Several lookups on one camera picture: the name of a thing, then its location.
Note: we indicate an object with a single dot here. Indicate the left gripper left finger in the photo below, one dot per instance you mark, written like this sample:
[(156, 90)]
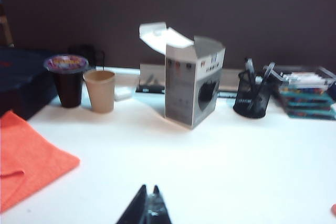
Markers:
[(136, 211)]

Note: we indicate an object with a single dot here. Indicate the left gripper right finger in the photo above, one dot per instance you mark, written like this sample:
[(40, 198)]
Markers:
[(157, 211)]

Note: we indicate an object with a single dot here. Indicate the red letter c magnet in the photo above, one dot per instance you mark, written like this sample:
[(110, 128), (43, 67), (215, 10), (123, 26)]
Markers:
[(334, 209)]

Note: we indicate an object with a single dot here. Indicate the white earbud case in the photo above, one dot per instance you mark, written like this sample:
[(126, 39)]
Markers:
[(123, 95)]

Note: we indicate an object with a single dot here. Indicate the orange cloth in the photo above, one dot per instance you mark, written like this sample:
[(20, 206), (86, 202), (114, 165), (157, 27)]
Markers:
[(26, 155)]

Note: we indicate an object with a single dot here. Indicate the beige paper cup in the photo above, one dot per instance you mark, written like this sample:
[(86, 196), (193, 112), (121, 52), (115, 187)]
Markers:
[(101, 93)]

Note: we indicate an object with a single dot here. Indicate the grey white mask box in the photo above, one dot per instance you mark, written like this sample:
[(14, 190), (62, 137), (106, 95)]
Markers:
[(183, 90)]

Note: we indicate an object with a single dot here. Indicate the small grey card stand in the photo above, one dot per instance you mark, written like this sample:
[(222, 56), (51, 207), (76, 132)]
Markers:
[(151, 74)]

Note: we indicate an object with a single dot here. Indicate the dark cup with printed lid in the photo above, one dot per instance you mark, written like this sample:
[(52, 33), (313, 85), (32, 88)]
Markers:
[(68, 90)]

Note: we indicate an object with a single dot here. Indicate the black mesh pen holder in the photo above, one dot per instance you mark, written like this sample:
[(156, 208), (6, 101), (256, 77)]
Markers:
[(249, 103)]

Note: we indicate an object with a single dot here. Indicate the black silver pen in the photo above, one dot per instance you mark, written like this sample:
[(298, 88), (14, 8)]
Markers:
[(249, 65), (269, 69)]

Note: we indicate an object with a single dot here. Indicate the dark blue box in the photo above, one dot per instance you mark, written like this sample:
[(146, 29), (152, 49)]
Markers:
[(21, 77)]

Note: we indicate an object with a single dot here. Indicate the clear plastic case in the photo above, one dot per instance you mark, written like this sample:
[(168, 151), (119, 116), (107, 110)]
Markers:
[(302, 77)]

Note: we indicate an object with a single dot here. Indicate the grey partition base rail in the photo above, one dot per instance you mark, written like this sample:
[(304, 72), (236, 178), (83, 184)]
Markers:
[(229, 79)]

